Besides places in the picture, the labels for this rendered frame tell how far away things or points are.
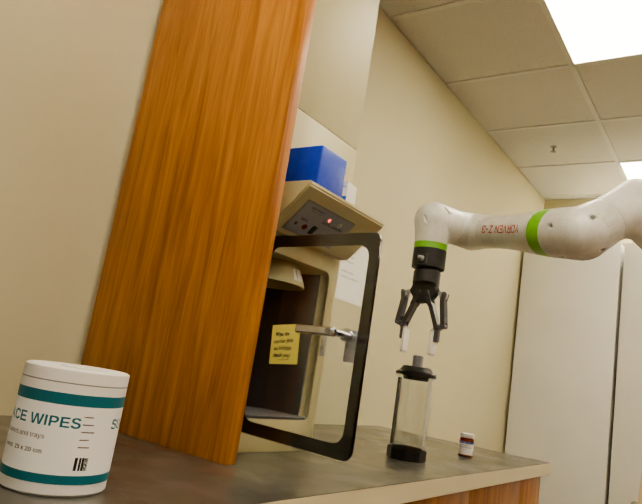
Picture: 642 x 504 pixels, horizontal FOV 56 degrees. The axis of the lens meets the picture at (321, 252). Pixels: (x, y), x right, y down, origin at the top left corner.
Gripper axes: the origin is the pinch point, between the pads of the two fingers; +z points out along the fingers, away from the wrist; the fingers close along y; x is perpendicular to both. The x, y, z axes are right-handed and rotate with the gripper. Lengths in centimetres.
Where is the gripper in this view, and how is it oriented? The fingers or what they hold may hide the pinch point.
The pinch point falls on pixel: (418, 343)
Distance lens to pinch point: 168.1
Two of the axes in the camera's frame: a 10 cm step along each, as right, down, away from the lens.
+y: 8.1, 0.2, -5.8
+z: -1.6, 9.7, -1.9
